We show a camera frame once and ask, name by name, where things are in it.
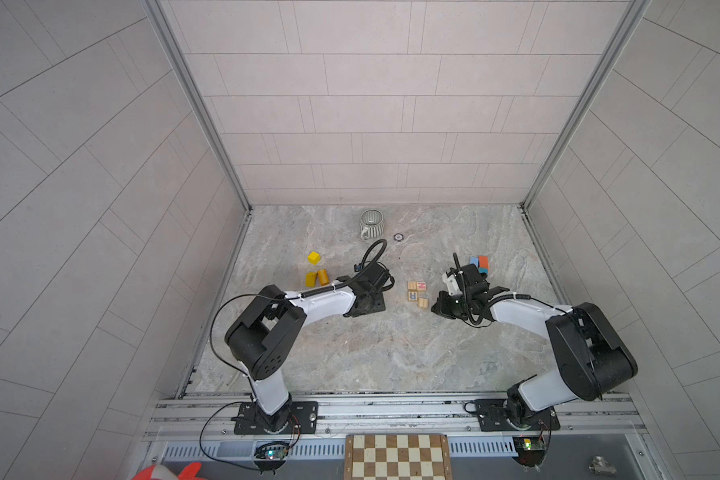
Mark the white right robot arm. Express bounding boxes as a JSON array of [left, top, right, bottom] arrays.
[[431, 264, 638, 430]]

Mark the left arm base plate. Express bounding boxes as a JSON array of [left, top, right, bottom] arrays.
[[234, 400, 319, 436]]

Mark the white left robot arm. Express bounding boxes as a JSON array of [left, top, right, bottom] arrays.
[[224, 263, 395, 420]]

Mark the controller board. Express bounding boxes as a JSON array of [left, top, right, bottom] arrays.
[[512, 437, 548, 469], [253, 441, 291, 472]]

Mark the right controller board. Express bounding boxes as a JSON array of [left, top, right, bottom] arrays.
[[512, 437, 548, 469]]

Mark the small metal object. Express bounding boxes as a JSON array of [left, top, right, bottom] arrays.
[[589, 455, 618, 477]]

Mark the striped ceramic mug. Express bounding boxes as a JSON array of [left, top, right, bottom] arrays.
[[360, 209, 384, 240]]

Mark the chessboard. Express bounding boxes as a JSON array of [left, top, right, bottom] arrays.
[[343, 434, 453, 480]]

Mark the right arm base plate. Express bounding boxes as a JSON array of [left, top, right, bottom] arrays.
[[470, 397, 561, 432]]

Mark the red object at bottom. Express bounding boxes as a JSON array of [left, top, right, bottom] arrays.
[[132, 462, 204, 480]]

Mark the orange Supermarket block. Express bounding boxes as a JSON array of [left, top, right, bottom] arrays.
[[317, 269, 330, 286]]

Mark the left controller board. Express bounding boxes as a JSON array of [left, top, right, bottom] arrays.
[[253, 441, 291, 472]]

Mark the yellow cube block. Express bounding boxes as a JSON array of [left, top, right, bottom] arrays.
[[308, 251, 321, 265]]

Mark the yellow wedge block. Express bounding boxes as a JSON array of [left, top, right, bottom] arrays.
[[305, 272, 317, 288]]

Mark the aluminium corner frame post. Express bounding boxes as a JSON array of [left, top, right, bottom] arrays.
[[520, 0, 652, 210]]

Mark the aluminium front rail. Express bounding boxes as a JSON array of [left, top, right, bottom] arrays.
[[144, 392, 646, 440]]

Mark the left corner frame post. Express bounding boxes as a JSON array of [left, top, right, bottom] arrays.
[[142, 0, 252, 212]]

